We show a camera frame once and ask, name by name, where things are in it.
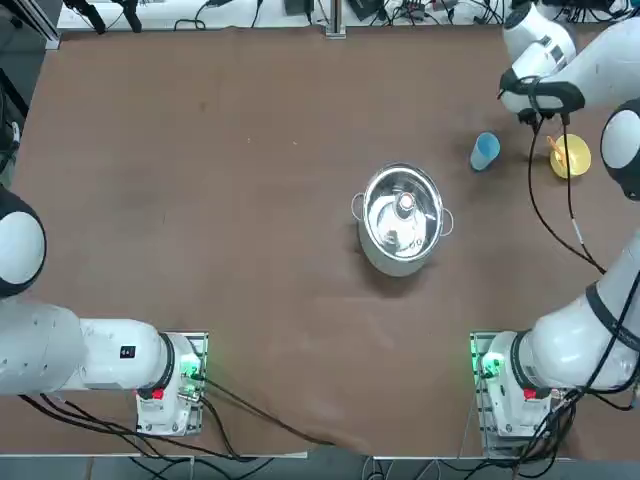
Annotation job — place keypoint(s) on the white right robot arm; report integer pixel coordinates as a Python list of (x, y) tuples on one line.
[(565, 350)]

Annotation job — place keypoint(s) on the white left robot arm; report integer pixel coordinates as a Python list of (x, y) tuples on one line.
[(115, 355)]

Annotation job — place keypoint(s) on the blue plastic cup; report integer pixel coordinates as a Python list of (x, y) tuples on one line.
[(487, 150)]

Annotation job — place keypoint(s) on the pot lid with knob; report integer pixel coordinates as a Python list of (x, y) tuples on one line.
[(390, 230)]

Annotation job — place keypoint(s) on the stainless steel pot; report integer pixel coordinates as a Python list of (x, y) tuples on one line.
[(395, 267)]

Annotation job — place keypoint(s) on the red and black device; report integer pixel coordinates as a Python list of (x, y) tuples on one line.
[(414, 7)]

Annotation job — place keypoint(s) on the yellow plastic bowl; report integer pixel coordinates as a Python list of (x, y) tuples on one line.
[(580, 155)]

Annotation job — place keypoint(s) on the black tripod leg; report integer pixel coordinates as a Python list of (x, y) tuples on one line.
[(92, 17), (131, 17)]

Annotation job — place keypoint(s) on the black stand beside table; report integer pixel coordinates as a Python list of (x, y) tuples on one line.
[(12, 132)]

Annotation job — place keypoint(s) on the aluminium corner profile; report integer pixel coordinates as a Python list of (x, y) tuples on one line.
[(47, 35)]

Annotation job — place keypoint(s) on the white edge bracket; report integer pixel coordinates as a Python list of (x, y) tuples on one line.
[(336, 32)]

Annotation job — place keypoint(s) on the upright mount post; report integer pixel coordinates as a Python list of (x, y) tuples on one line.
[(336, 12)]

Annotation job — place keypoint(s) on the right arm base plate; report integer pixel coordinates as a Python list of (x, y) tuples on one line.
[(481, 425)]

